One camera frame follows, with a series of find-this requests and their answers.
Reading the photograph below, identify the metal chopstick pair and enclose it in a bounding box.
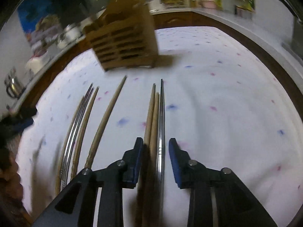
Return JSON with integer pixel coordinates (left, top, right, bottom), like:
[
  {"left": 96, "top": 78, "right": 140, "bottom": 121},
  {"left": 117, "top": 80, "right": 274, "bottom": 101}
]
[
  {"left": 60, "top": 84, "right": 94, "bottom": 191},
  {"left": 57, "top": 84, "right": 94, "bottom": 191}
]

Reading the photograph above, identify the wooden chopstick bundle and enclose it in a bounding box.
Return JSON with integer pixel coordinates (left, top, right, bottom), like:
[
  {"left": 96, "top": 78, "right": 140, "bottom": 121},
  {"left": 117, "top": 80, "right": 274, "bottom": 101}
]
[
  {"left": 142, "top": 92, "right": 159, "bottom": 226},
  {"left": 135, "top": 84, "right": 156, "bottom": 227}
]

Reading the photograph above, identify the long wooden chopstick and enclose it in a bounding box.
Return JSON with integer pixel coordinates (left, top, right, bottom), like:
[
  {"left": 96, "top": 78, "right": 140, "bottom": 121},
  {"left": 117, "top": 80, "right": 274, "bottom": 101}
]
[{"left": 70, "top": 87, "right": 99, "bottom": 180}]

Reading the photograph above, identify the thin metal chopstick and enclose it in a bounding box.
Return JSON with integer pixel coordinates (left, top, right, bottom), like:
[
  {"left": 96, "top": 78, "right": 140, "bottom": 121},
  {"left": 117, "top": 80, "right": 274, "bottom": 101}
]
[{"left": 156, "top": 79, "right": 165, "bottom": 226}]

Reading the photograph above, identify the person's left hand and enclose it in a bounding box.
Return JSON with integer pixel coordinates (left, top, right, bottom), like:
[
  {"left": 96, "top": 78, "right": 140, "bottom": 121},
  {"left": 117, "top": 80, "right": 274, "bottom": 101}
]
[{"left": 1, "top": 147, "right": 32, "bottom": 226}]

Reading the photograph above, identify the steel electric kettle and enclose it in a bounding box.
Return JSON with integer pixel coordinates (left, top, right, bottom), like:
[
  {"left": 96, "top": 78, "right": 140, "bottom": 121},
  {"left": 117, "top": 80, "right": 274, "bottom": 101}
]
[{"left": 4, "top": 67, "right": 26, "bottom": 99}]

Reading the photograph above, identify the white red rice cooker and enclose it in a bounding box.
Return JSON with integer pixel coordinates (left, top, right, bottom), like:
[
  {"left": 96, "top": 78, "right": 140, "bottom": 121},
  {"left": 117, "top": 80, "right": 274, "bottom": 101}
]
[{"left": 25, "top": 51, "right": 50, "bottom": 74}]

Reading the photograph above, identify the small white jar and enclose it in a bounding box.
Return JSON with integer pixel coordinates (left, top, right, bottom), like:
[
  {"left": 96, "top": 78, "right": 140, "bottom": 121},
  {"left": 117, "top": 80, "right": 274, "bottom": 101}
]
[{"left": 56, "top": 34, "right": 69, "bottom": 50}]

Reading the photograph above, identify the white dotted tablecloth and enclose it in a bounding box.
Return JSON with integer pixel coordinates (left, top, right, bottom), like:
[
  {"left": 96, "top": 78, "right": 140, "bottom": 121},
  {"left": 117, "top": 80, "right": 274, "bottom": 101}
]
[{"left": 17, "top": 27, "right": 302, "bottom": 226}]

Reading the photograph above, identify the white pot with lid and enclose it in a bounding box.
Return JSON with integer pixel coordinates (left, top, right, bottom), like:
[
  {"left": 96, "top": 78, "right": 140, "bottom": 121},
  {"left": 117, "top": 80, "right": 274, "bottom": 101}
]
[{"left": 64, "top": 23, "right": 82, "bottom": 42}]

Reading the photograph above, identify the fruit beach poster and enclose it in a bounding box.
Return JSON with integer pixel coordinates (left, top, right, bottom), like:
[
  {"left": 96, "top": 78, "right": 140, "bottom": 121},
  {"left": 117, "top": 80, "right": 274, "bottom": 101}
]
[{"left": 17, "top": 0, "right": 63, "bottom": 45}]

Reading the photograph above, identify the wooden utensil holder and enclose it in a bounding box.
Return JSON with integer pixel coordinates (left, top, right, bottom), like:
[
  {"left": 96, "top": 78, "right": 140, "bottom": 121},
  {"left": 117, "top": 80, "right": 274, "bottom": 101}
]
[{"left": 84, "top": 0, "right": 158, "bottom": 71}]

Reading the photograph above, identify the gas stove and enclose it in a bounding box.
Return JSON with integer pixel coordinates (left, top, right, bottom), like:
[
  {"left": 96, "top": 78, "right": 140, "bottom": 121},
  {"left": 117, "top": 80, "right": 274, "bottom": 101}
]
[{"left": 282, "top": 18, "right": 303, "bottom": 64}]

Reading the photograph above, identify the condiment jar rack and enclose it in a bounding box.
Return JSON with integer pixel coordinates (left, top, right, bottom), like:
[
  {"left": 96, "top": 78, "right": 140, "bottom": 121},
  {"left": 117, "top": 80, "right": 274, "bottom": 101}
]
[{"left": 235, "top": 0, "right": 255, "bottom": 20}]

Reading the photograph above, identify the pink green basin stack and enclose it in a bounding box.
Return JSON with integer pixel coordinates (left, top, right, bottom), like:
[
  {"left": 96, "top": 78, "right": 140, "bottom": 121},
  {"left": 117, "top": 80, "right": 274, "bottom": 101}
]
[{"left": 198, "top": 0, "right": 222, "bottom": 10}]

